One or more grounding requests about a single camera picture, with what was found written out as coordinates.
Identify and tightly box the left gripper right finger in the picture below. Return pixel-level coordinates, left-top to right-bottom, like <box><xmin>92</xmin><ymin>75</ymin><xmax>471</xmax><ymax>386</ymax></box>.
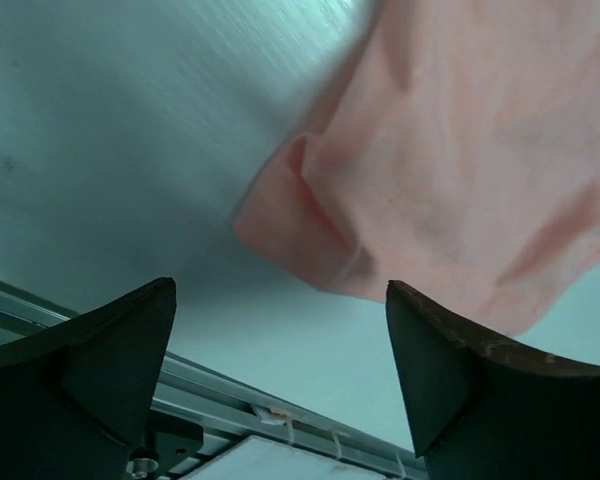
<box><xmin>386</xmin><ymin>281</ymin><xmax>600</xmax><ymax>480</ymax></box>

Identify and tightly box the aluminium table edge rail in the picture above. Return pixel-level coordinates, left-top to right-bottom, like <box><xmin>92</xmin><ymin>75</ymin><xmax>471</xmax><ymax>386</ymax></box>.
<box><xmin>0</xmin><ymin>282</ymin><xmax>428</xmax><ymax>479</ymax></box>

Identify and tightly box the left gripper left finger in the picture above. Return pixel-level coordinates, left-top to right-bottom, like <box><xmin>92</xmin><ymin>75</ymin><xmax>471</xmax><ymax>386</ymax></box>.
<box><xmin>0</xmin><ymin>277</ymin><xmax>176</xmax><ymax>479</ymax></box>

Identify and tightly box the salmon pink t shirt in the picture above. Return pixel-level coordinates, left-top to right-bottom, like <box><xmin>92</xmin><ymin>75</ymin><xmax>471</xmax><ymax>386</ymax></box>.
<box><xmin>234</xmin><ymin>1</ymin><xmax>600</xmax><ymax>335</ymax></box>

